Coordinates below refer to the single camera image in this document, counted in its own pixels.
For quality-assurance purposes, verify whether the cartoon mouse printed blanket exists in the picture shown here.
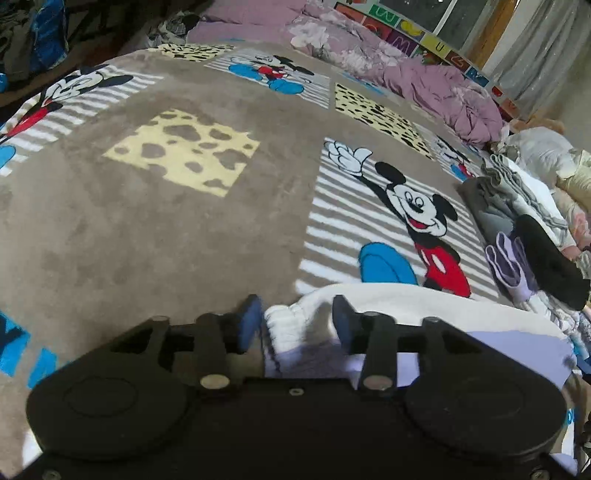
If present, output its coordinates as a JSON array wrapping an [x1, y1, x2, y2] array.
[[0, 42, 502, 480]]

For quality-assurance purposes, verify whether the blue and black clothes pile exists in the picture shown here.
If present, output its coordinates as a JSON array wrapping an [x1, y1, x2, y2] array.
[[0, 0, 77, 93]]

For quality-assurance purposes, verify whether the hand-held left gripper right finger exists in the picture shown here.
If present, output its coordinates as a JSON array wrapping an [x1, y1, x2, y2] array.
[[332, 294, 481, 400]]

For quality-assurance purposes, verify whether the black white patterned cloth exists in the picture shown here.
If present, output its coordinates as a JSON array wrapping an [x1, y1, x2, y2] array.
[[148, 11, 204, 48]]

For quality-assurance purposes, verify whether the grey curtain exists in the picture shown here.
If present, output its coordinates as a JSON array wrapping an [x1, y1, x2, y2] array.
[[486, 0, 591, 121]]

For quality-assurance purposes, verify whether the white and lilac garment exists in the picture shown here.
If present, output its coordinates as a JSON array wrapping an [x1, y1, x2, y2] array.
[[263, 282, 579, 480]]

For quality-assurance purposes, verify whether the purple floral duvet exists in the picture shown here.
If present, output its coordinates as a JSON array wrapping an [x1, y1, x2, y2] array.
[[185, 0, 504, 147]]

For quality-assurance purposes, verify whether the colourful letter wall mat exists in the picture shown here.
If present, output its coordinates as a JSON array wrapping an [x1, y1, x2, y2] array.
[[333, 1, 525, 117]]

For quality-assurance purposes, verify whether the lilac folded garment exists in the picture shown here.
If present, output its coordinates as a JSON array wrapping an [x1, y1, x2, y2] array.
[[485, 232, 539, 303]]

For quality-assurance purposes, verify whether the wooden window frame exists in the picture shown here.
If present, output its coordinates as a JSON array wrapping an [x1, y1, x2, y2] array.
[[434, 0, 514, 70]]

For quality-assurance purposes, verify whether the black folded garment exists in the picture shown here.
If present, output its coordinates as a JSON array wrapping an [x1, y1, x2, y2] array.
[[513, 214, 591, 311]]

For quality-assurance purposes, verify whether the pile of pale bedding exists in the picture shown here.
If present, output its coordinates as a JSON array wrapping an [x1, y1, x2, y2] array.
[[490, 116, 591, 259]]

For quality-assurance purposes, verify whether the grey folded garment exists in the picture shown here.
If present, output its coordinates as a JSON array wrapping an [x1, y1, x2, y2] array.
[[462, 154, 570, 250]]

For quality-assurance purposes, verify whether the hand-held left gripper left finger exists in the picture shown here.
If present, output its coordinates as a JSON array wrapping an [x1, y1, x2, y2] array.
[[110, 294, 264, 400]]

